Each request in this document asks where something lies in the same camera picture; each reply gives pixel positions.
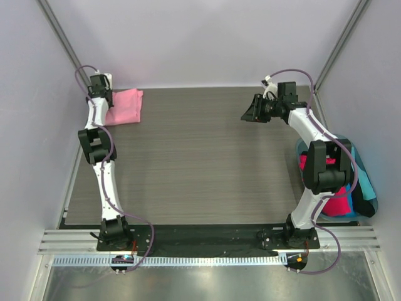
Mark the light pink t shirt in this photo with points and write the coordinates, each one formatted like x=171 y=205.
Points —
x=127 y=106

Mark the teal plastic laundry basket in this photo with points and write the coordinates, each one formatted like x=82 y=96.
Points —
x=353 y=216

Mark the turquoise t shirt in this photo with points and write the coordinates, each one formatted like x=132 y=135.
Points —
x=363 y=178

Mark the left aluminium corner post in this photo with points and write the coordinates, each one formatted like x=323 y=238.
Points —
x=81 y=77

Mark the magenta t shirt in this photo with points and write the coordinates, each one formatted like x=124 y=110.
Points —
x=335 y=206

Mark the right aluminium corner post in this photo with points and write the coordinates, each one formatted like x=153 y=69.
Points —
x=342 y=41

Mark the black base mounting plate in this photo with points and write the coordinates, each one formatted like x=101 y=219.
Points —
x=218 y=240

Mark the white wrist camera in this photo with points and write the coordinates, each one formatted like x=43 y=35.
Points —
x=108 y=76
x=270 y=88

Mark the aluminium front frame rail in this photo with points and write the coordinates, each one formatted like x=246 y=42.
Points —
x=344 y=238

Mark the aluminium corner post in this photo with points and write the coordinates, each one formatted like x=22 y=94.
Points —
x=342 y=41
x=81 y=77

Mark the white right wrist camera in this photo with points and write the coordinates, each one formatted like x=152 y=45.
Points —
x=270 y=88

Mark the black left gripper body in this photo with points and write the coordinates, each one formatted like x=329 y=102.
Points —
x=109 y=91

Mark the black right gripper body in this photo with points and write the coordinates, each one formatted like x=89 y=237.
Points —
x=259 y=108

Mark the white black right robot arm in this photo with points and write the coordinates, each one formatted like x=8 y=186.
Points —
x=327 y=168

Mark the slotted white cable duct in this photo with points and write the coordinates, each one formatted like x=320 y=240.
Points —
x=126 y=261

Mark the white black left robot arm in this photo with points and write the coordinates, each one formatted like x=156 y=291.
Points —
x=100 y=152

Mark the black t shirt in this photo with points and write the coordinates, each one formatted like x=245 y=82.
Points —
x=360 y=205

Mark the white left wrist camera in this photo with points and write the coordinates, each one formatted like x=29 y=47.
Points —
x=108 y=76

